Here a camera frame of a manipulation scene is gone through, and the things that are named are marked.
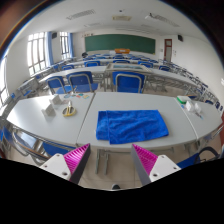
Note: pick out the blue metal-framed chair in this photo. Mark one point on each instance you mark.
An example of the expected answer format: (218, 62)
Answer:
(128, 83)
(190, 160)
(56, 83)
(53, 149)
(81, 80)

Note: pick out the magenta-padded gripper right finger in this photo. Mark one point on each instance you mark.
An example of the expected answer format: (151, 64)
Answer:
(145, 160)

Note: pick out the green and white box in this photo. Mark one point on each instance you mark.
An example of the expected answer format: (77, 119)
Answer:
(183, 99)

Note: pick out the brown door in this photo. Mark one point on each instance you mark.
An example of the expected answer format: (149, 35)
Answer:
(167, 50)

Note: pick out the black wall speaker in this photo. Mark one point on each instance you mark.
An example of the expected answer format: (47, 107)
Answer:
(54, 35)
(180, 38)

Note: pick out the large multi-pane window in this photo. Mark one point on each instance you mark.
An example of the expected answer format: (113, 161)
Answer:
(36, 53)
(2, 80)

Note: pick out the group of blue chairs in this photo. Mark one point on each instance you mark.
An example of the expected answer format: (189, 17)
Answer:
(92, 63)

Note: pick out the long white desk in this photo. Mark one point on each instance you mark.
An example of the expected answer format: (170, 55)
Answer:
(166, 76)
(83, 70)

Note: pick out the blue towel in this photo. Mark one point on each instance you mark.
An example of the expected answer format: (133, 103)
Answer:
(133, 126)

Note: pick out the group of ceiling lights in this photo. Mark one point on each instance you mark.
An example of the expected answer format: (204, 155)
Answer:
(81, 14)

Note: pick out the green chalkboard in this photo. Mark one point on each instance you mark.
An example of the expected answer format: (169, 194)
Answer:
(120, 43)

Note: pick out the narrow multi-pane window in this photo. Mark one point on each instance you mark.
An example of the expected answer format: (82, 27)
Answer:
(64, 45)

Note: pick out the orange lectern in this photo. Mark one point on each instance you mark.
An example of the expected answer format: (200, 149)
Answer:
(122, 51)

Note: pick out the blue curtain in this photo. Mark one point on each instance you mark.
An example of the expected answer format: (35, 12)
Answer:
(71, 45)
(49, 48)

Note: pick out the small white carton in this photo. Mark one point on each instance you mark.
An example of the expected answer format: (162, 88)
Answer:
(189, 106)
(197, 108)

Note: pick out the small coloured paper cards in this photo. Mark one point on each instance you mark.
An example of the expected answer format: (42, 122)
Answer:
(86, 97)

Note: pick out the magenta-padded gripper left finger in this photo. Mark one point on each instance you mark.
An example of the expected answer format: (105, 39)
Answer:
(77, 158)

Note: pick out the flat framed board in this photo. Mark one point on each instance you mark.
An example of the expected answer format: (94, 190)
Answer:
(126, 66)

